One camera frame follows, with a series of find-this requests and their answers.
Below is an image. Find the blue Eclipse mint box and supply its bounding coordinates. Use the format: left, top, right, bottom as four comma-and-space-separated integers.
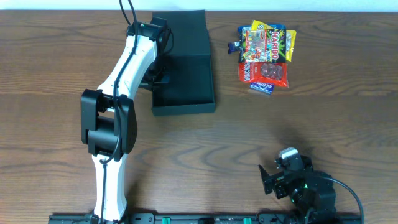
249, 82, 274, 95

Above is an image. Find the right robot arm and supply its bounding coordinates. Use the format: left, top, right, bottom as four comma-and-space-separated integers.
258, 154, 336, 223

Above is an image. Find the dark green gift box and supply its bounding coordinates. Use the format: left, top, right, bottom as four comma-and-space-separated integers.
152, 10, 216, 116

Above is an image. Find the dark blue candy bar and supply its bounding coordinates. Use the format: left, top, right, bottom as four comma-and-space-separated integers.
228, 41, 241, 54

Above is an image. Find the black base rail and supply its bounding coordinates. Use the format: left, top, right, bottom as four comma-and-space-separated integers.
48, 212, 363, 224

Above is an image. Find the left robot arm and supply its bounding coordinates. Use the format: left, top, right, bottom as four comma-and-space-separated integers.
80, 17, 173, 223

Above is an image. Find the blue Oreo snack pack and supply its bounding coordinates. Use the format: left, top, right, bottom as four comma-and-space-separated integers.
237, 24, 285, 34

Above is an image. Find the red Hacks candy bag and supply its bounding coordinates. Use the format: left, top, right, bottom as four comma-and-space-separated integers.
238, 62, 289, 87

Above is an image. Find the black Haribo candy bag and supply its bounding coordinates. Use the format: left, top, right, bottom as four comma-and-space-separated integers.
238, 27, 287, 64

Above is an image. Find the yellow candy bag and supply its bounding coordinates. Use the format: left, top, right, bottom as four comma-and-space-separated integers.
251, 20, 297, 63

